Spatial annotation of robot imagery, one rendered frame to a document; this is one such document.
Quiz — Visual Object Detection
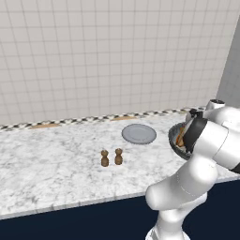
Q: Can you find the grey round plate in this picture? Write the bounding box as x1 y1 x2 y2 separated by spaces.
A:
121 123 158 145

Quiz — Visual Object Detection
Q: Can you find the dark grey bowl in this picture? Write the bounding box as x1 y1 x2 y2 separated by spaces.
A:
168 122 192 161

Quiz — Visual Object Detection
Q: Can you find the orange-brown bun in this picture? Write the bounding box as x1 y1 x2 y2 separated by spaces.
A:
175 127 187 148

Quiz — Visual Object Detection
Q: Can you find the brown wooden shaker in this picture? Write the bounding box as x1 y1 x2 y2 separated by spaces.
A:
113 147 124 166
100 149 110 168

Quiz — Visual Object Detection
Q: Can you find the dark blue counter cabinet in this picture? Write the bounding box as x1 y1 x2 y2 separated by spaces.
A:
0 179 240 240

